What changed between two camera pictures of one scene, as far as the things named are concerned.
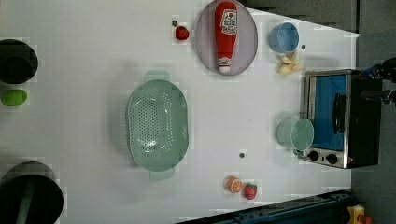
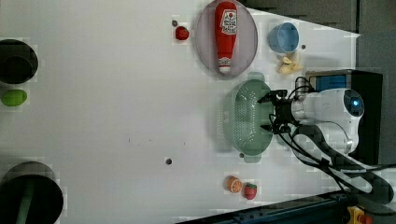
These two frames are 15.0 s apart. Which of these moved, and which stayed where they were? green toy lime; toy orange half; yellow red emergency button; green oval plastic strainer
Moved: green oval plastic strainer
Stayed: green toy lime; toy orange half; yellow red emergency button
